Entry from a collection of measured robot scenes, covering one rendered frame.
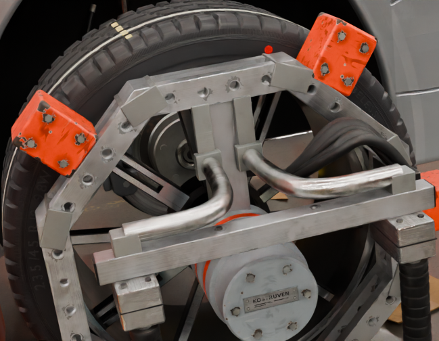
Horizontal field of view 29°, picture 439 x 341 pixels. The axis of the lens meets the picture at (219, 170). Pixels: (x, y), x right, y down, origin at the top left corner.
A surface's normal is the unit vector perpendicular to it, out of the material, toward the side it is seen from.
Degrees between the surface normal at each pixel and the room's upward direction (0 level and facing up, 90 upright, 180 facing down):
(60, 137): 90
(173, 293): 0
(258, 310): 90
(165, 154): 90
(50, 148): 90
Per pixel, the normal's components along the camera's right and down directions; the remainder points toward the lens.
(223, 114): 0.25, 0.31
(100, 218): -0.13, -0.93
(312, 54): -0.86, -0.37
